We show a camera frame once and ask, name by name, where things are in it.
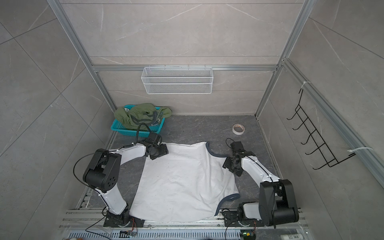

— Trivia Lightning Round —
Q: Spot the white tank top navy trim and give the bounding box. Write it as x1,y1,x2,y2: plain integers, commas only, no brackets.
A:
130,142,240,222

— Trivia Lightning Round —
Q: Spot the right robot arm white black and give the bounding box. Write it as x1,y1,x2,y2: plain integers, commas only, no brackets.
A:
223,141,299,227

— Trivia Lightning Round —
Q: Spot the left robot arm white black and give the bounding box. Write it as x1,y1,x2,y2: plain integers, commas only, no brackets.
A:
83,133,169,227

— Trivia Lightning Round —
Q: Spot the green tank top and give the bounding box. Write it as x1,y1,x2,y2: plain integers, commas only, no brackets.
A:
114,103,172,130

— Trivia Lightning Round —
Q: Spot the roll of masking tape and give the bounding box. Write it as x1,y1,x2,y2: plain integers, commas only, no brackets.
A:
232,124,246,136

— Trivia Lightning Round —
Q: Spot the teal plastic basket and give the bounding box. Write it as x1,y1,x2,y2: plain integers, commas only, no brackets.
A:
111,105,165,137

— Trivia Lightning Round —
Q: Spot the white bottle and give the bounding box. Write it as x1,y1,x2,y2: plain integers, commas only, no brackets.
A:
280,233,304,240

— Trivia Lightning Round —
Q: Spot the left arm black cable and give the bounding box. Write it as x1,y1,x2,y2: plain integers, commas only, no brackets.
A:
72,122,163,240

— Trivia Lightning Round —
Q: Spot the white wire mesh shelf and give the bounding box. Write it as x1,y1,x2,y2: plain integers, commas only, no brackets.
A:
141,67,214,95

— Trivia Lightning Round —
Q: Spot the black wire hook rack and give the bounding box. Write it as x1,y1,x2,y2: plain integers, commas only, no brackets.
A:
287,89,356,171

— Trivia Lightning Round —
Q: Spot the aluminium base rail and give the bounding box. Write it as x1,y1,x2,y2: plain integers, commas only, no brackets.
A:
54,209,314,240

